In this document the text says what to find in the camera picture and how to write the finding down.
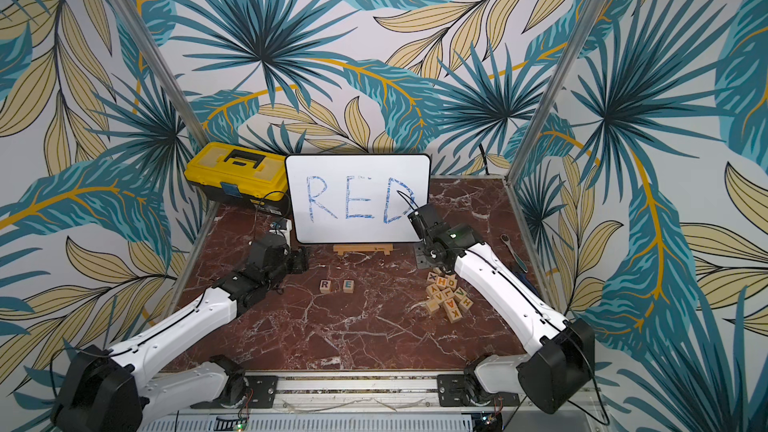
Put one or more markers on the blue handled pliers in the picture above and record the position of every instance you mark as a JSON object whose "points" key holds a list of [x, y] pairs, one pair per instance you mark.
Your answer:
{"points": [[523, 278]]}

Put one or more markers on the wooden block letter R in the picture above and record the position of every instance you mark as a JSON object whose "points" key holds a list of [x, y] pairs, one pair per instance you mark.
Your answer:
{"points": [[325, 286]]}

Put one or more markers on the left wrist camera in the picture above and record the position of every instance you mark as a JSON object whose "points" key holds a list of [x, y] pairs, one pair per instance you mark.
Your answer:
{"points": [[282, 228]]}

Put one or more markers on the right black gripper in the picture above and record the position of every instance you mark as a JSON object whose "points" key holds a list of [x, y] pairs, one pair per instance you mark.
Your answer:
{"points": [[424, 223]]}

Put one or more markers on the wooden block letter E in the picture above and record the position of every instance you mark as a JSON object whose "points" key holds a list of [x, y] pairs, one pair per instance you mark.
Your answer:
{"points": [[348, 286]]}

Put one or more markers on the wooden block letter K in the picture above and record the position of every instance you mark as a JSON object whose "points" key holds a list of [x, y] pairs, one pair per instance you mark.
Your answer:
{"points": [[453, 313]]}

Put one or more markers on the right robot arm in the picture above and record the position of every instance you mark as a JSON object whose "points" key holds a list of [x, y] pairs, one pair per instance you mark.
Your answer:
{"points": [[559, 357]]}

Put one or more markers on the wooden block letter O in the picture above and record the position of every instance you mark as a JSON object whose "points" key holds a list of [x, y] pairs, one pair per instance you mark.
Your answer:
{"points": [[451, 282]]}

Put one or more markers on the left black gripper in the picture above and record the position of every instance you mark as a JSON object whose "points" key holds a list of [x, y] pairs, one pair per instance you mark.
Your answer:
{"points": [[300, 258]]}

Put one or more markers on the aluminium front rail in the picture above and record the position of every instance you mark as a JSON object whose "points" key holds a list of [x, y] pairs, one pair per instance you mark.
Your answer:
{"points": [[397, 400]]}

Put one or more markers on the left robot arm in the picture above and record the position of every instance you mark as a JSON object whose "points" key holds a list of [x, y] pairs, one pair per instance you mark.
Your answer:
{"points": [[121, 388]]}

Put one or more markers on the yellow black toolbox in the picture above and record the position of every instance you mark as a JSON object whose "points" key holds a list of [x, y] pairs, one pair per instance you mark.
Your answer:
{"points": [[239, 176]]}

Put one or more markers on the whiteboard with RED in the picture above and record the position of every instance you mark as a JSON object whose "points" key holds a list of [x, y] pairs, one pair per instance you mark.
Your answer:
{"points": [[350, 199]]}

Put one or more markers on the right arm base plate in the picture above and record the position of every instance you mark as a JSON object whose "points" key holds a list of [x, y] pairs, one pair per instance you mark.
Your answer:
{"points": [[462, 390]]}

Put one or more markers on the plain wooden block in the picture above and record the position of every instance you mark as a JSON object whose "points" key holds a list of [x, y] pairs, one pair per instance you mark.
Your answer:
{"points": [[432, 306]]}

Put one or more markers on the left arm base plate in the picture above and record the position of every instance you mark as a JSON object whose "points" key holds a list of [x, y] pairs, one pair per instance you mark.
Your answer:
{"points": [[254, 392]]}

